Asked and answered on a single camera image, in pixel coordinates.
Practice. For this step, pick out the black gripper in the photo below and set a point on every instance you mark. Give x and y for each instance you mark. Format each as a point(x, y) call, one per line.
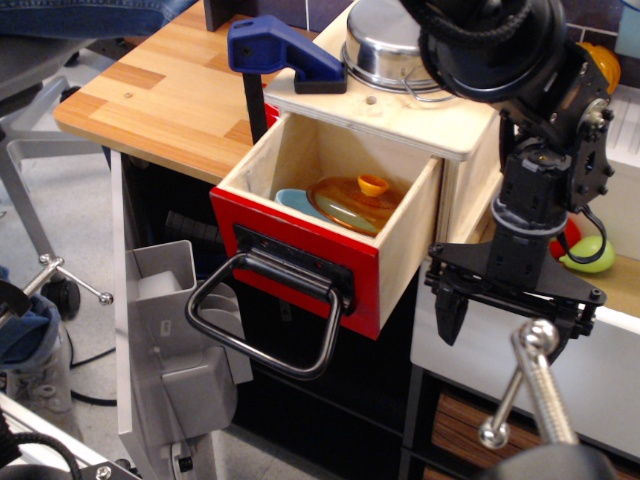
point(514, 272)

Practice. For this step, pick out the red-fronted wooden drawer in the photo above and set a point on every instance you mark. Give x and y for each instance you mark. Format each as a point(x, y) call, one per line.
point(299, 151)

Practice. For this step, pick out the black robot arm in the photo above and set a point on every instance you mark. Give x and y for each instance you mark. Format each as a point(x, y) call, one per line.
point(554, 112)

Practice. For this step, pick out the plywood box housing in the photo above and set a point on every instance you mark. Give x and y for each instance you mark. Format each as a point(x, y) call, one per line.
point(462, 133)

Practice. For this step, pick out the red toy fruit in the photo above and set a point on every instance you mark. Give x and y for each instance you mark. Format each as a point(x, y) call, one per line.
point(572, 236)

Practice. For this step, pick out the green toy fruit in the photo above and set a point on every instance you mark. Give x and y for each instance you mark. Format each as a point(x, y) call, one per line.
point(588, 256)

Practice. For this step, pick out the orange glass pot lid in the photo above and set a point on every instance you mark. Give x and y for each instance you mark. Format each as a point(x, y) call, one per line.
point(363, 204)

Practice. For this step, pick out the light blue bowl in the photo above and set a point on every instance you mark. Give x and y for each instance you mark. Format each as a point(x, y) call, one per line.
point(297, 199)

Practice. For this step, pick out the orange plastic toy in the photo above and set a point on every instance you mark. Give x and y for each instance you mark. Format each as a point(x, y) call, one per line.
point(607, 62)

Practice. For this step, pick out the stainless steel pot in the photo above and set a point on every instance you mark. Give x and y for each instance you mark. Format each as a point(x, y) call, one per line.
point(381, 51)

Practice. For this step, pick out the blue clamp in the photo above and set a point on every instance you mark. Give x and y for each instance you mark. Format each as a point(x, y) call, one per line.
point(266, 45)

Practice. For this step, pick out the wooden butcher-block desk top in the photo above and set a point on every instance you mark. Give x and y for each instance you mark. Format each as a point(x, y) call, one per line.
point(171, 101)

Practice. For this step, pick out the grey shoe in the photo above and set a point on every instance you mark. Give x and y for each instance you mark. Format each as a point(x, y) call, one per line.
point(45, 388)

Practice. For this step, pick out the blue jeans leg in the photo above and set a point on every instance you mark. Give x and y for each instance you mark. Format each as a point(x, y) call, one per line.
point(28, 341)

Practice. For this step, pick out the office chair base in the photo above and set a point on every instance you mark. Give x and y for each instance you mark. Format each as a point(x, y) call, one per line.
point(30, 85)

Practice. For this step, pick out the silver clamp screw handle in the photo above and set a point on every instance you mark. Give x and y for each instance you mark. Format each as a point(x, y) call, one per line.
point(532, 343)

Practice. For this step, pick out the black metal drawer handle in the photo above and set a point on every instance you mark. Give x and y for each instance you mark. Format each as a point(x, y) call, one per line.
point(266, 342)

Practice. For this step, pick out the grey metal bracket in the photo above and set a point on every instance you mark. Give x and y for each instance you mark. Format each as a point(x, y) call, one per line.
point(175, 386)

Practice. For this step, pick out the silver clamp handle left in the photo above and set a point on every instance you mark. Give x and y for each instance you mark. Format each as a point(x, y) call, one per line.
point(61, 286)

